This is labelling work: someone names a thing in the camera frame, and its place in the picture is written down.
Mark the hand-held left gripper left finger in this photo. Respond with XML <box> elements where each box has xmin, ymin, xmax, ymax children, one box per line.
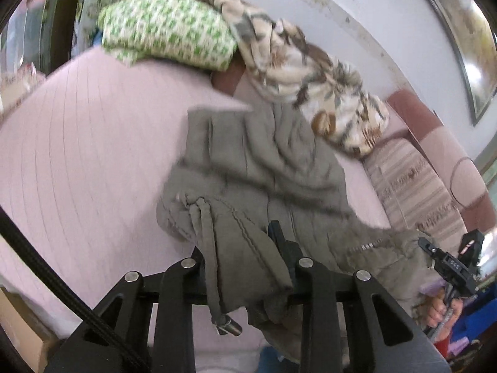
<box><xmin>44</xmin><ymin>251</ymin><xmax>208</xmax><ymax>373</ymax></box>

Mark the dark red pillow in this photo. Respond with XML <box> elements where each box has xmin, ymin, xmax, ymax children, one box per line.
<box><xmin>210</xmin><ymin>60</ymin><xmax>247</xmax><ymax>96</ymax></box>

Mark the green checked pillow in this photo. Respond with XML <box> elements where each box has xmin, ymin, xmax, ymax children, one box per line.
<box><xmin>97</xmin><ymin>0</ymin><xmax>238</xmax><ymax>72</ymax></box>

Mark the green printed bag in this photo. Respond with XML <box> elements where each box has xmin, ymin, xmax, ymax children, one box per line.
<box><xmin>78</xmin><ymin>0</ymin><xmax>121</xmax><ymax>47</ymax></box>

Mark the blue box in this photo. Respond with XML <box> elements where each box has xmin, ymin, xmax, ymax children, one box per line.
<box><xmin>454</xmin><ymin>299</ymin><xmax>497</xmax><ymax>338</ymax></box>

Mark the black cable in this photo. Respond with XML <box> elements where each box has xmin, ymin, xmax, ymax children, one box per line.
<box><xmin>0</xmin><ymin>206</ymin><xmax>152</xmax><ymax>373</ymax></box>

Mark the olive quilted hooded jacket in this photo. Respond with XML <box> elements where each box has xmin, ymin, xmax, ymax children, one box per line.
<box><xmin>156</xmin><ymin>103</ymin><xmax>447</xmax><ymax>362</ymax></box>

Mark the large framed mirror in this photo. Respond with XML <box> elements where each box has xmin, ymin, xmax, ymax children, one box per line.
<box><xmin>404</xmin><ymin>0</ymin><xmax>497</xmax><ymax>127</ymax></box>

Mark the striped patterned cushion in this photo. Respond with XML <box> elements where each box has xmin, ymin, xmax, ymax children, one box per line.
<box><xmin>363</xmin><ymin>138</ymin><xmax>468</xmax><ymax>242</ymax></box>

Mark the blue denim cloth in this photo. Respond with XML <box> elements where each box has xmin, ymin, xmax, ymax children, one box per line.
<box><xmin>256</xmin><ymin>344</ymin><xmax>301</xmax><ymax>373</ymax></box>

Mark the person's right hand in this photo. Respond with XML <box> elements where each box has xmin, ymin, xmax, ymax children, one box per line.
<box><xmin>421</xmin><ymin>293</ymin><xmax>464</xmax><ymax>329</ymax></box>

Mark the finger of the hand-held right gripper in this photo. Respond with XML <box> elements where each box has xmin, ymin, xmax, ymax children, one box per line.
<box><xmin>417</xmin><ymin>237</ymin><xmax>442</xmax><ymax>258</ymax></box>
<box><xmin>460</xmin><ymin>230</ymin><xmax>486</xmax><ymax>269</ymax></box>

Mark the pink upholstered headboard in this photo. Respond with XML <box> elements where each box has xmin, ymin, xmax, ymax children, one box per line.
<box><xmin>386</xmin><ymin>89</ymin><xmax>492</xmax><ymax>226</ymax></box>

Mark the pink quilted bed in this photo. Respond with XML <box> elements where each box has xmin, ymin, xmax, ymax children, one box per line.
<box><xmin>0</xmin><ymin>48</ymin><xmax>393</xmax><ymax>373</ymax></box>

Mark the cardboard box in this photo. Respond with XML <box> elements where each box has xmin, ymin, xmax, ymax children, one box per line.
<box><xmin>0</xmin><ymin>288</ymin><xmax>59</xmax><ymax>373</ymax></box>

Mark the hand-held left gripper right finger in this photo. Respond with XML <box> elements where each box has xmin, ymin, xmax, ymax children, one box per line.
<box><xmin>270</xmin><ymin>221</ymin><xmax>451</xmax><ymax>373</ymax></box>

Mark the cream floral blanket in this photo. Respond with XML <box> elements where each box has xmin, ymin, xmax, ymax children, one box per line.
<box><xmin>210</xmin><ymin>0</ymin><xmax>390</xmax><ymax>159</ymax></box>

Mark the red floral box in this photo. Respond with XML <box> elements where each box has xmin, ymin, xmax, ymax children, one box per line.
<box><xmin>0</xmin><ymin>64</ymin><xmax>47</xmax><ymax>115</ymax></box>

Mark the window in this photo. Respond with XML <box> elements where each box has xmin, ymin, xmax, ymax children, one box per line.
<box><xmin>0</xmin><ymin>0</ymin><xmax>78</xmax><ymax>74</ymax></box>

